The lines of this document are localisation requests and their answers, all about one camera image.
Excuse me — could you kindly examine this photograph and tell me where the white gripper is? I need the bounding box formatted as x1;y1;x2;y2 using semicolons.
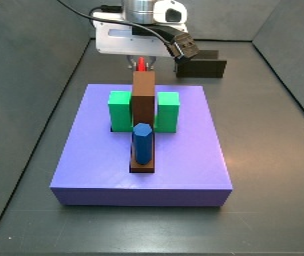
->
93;9;189;71

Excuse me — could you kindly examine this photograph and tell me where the red peg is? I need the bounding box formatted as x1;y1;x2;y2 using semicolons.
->
137;57;147;71

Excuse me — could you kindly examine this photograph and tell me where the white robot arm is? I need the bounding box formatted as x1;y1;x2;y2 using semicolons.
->
91;0;193;70

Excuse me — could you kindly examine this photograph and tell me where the purple base board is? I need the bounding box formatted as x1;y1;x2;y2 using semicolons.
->
51;84;233;207

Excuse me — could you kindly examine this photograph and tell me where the brown L-shaped block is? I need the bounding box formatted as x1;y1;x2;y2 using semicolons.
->
130;71;155;173

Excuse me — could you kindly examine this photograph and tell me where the green block left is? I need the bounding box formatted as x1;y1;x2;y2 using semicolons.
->
109;91;133;132

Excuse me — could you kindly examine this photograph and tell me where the green block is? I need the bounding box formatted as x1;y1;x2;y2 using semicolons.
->
155;92;181;133
109;91;133;132

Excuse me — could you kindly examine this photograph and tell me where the black angled holder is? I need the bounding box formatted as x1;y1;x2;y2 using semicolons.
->
175;50;227;78

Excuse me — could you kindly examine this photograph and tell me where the green block right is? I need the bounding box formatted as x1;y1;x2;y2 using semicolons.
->
155;92;181;133

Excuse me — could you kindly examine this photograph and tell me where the blue hexagonal peg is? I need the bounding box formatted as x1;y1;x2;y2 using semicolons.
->
134;123;154;165

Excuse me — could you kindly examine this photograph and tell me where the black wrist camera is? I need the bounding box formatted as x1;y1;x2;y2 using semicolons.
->
151;26;201;64

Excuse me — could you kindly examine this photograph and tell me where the black cable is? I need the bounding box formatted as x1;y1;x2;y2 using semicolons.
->
56;0;179;48

